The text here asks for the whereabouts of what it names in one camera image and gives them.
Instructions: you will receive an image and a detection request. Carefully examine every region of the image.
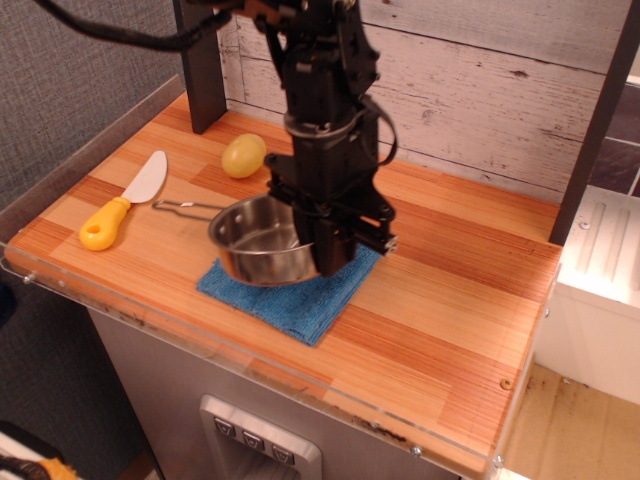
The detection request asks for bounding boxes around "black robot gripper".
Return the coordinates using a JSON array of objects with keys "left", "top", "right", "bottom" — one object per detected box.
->
[{"left": 265, "top": 127, "right": 397, "bottom": 277}]

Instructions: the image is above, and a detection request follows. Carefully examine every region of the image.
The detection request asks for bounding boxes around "stainless steel saucepan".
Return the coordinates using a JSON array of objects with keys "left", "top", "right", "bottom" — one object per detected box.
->
[{"left": 153, "top": 194, "right": 319, "bottom": 287}]

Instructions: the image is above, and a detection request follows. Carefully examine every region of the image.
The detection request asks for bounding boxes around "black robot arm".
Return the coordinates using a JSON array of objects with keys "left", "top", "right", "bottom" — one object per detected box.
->
[{"left": 235, "top": 1, "right": 397, "bottom": 277}]

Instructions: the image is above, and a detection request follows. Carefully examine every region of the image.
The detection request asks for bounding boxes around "blue folded towel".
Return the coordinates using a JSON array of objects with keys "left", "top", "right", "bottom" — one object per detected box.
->
[{"left": 197, "top": 246, "right": 381, "bottom": 346}]

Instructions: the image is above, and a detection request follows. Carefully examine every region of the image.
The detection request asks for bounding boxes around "yellow toy potato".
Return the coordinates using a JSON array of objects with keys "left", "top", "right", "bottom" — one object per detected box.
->
[{"left": 221, "top": 133, "right": 266, "bottom": 179}]

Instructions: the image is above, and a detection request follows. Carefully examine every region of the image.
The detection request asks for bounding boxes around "clear acrylic edge guard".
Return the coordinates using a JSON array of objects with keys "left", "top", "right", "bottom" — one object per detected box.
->
[{"left": 1, "top": 78, "right": 560, "bottom": 479}]

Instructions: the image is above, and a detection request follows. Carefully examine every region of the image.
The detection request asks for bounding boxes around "silver dispenser button panel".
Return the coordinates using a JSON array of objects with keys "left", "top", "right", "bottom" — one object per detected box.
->
[{"left": 199, "top": 395, "right": 323, "bottom": 479}]

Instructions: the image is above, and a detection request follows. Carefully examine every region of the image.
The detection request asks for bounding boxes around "grey toy fridge cabinet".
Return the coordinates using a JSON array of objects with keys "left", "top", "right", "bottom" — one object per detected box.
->
[{"left": 90, "top": 312, "right": 455, "bottom": 479}]

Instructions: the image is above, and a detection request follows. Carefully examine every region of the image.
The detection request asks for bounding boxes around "white toy sink unit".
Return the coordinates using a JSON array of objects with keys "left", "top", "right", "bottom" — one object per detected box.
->
[{"left": 534, "top": 187, "right": 639, "bottom": 403}]

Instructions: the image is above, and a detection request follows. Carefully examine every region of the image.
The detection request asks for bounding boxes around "orange yellow object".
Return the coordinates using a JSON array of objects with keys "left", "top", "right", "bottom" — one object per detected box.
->
[{"left": 37, "top": 458, "right": 79, "bottom": 480}]

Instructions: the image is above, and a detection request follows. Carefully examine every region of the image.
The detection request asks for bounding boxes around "dark grey left post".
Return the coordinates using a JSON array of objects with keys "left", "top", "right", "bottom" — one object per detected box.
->
[{"left": 181, "top": 30, "right": 227, "bottom": 134}]

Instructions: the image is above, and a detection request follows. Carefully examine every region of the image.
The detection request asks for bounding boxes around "dark grey post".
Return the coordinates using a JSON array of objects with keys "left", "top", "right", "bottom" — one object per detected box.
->
[
  {"left": 548, "top": 0, "right": 639, "bottom": 246},
  {"left": 181, "top": 30, "right": 227, "bottom": 134}
]

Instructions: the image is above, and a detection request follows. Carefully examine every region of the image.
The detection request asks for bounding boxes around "yellow handled toy knife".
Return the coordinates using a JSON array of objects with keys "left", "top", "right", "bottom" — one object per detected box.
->
[{"left": 79, "top": 151, "right": 168, "bottom": 251}]

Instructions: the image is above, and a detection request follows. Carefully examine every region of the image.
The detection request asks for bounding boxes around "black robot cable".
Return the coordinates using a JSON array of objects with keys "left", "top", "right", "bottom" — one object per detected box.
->
[{"left": 34, "top": 0, "right": 236, "bottom": 54}]

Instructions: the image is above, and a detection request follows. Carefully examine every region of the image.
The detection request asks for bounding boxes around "dark grey right post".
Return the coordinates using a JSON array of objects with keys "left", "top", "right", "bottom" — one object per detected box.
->
[{"left": 548, "top": 0, "right": 639, "bottom": 246}]

